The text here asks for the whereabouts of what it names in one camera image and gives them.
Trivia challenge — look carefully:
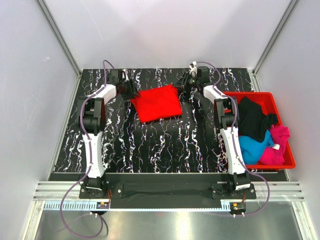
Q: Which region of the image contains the blue t shirt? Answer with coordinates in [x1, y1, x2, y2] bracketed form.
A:
[239, 130, 274, 165]

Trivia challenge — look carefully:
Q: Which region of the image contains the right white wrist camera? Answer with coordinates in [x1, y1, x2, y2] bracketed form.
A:
[189, 61, 198, 78]

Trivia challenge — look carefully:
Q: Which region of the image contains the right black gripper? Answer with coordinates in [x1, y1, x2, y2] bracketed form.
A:
[171, 71, 200, 92]

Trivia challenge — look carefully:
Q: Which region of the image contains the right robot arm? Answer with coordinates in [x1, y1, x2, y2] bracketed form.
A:
[173, 61, 251, 199]

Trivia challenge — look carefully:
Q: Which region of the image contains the pink t shirt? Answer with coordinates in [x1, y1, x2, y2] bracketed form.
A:
[259, 125, 290, 166]

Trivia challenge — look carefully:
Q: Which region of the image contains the left yellow connector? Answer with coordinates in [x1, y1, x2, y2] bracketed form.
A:
[96, 201, 110, 210]

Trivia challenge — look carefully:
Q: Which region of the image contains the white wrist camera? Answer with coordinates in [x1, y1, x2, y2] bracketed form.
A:
[122, 69, 129, 81]
[189, 61, 198, 78]

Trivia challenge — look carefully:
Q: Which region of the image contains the right aluminium frame post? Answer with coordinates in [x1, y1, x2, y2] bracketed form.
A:
[252, 0, 300, 76]

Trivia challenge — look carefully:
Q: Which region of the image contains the yellow connector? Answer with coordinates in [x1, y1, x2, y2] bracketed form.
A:
[96, 201, 110, 210]
[230, 202, 247, 211]

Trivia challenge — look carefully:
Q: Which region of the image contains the black t shirt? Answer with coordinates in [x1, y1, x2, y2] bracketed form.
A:
[238, 97, 279, 143]

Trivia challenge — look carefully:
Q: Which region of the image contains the aluminium frame post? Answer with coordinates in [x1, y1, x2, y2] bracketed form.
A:
[35, 0, 82, 77]
[252, 0, 300, 76]

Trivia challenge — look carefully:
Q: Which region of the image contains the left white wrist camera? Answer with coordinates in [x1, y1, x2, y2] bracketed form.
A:
[122, 69, 129, 81]

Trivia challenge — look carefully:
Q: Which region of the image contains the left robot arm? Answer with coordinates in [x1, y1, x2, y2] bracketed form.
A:
[77, 69, 139, 198]

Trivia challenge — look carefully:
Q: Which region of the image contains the left aluminium frame post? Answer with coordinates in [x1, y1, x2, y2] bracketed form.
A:
[35, 0, 82, 77]

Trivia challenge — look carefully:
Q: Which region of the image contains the right yellow connector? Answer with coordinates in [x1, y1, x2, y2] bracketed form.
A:
[230, 202, 247, 211]

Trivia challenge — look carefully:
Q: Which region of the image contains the aluminium rail with cable duct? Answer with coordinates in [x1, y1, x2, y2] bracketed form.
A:
[33, 181, 305, 212]

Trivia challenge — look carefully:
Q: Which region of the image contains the red t shirt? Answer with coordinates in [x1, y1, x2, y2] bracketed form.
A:
[130, 84, 183, 123]

